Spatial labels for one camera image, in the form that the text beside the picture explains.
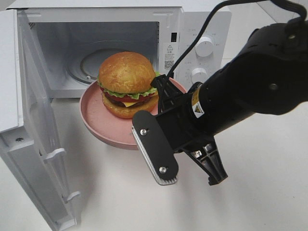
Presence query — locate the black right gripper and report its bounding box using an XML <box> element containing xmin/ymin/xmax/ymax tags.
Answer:
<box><xmin>151</xmin><ymin>75</ymin><xmax>228</xmax><ymax>186</ymax></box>

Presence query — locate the burger with lettuce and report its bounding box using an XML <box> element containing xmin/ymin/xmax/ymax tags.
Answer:
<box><xmin>97</xmin><ymin>51</ymin><xmax>159</xmax><ymax>119</ymax></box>

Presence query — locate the white microwave door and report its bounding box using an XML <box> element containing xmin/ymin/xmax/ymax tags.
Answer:
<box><xmin>0</xmin><ymin>9</ymin><xmax>80</xmax><ymax>231</ymax></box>

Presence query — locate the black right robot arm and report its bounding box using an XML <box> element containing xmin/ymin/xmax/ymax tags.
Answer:
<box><xmin>150</xmin><ymin>19</ymin><xmax>308</xmax><ymax>153</ymax></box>

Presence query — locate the lower white timer knob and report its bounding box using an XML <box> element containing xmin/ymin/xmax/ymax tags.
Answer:
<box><xmin>191</xmin><ymin>67</ymin><xmax>208</xmax><ymax>83</ymax></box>

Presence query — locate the white warning label sticker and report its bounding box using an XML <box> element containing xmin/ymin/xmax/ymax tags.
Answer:
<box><xmin>163</xmin><ymin>43</ymin><xmax>177</xmax><ymax>71</ymax></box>

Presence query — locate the upper white power knob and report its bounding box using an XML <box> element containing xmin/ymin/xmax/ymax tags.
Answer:
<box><xmin>195</xmin><ymin>36</ymin><xmax>214</xmax><ymax>57</ymax></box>

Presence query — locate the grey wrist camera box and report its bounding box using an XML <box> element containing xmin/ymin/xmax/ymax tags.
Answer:
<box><xmin>132</xmin><ymin>111</ymin><xmax>179</xmax><ymax>186</ymax></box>

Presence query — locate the black camera cable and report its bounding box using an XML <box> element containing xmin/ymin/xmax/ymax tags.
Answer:
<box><xmin>167</xmin><ymin>0</ymin><xmax>308</xmax><ymax>80</ymax></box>

